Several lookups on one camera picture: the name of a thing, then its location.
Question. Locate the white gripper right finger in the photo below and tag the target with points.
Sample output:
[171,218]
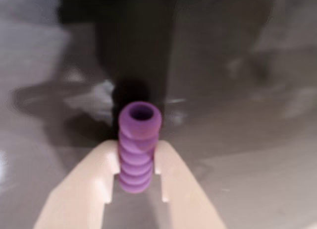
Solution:
[180,189]

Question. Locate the purple ribbed pen grip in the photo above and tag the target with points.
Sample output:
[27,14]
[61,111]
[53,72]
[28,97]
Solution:
[137,152]

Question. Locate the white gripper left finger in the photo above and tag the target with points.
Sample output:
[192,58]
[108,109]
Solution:
[81,184]

